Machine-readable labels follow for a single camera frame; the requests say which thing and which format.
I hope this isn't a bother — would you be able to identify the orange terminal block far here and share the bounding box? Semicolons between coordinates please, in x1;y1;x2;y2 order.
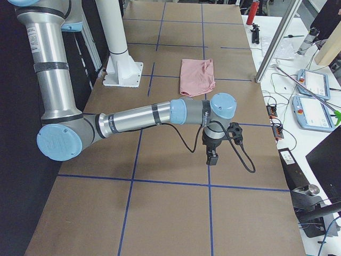
266;105;278;118

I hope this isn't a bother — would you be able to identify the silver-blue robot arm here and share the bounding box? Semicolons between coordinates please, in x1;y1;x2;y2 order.
12;1;237;165

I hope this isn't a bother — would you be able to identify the orange terminal block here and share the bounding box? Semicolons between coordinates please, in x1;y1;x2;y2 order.
272;123;284;141
266;105;278;118

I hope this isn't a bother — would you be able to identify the near blue teach pendant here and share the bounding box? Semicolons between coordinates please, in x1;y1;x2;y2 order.
292;95;335;132

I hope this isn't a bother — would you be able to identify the black folded tripod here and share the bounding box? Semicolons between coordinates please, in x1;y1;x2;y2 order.
250;23;260;44

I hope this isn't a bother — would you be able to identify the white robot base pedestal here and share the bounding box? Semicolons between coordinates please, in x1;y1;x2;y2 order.
96;1;143;87

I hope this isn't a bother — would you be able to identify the silver reacher grabber tool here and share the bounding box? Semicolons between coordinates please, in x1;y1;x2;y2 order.
272;64;340;126

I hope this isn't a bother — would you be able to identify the black monitor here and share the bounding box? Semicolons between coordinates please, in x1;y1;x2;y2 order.
306;126;341;199

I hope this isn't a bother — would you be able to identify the far blue teach pendant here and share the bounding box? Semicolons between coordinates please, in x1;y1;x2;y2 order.
297;69;330;100

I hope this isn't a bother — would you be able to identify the clear water bottle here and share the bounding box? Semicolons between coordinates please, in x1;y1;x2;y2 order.
297;27;320;55

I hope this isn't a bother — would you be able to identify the wooden beam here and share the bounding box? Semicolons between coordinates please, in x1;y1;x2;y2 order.
315;13;340;66

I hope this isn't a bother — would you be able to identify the aluminium frame post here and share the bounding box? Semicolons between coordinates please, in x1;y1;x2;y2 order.
255;0;302;83

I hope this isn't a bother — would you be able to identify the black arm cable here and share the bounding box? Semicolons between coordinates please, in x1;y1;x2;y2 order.
170;121;256;174

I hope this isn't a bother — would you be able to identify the blue teach pendant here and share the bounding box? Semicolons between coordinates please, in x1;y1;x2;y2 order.
292;95;335;132
297;69;330;100

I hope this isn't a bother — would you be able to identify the clear plastic bag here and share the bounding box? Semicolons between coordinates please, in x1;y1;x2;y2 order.
260;36;296;60

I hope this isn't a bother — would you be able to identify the pink Snoopy t-shirt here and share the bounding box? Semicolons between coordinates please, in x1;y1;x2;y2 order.
180;59;215;97

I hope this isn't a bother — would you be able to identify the orange terminal block near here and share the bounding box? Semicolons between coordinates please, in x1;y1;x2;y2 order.
272;123;284;141

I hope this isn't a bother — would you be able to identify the black equipment box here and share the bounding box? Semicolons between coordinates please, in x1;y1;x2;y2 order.
278;148;310;192

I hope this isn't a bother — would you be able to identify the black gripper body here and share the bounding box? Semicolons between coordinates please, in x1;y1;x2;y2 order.
202;133;222;155

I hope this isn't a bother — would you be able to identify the red bottle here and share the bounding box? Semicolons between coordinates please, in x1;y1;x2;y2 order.
246;0;259;26

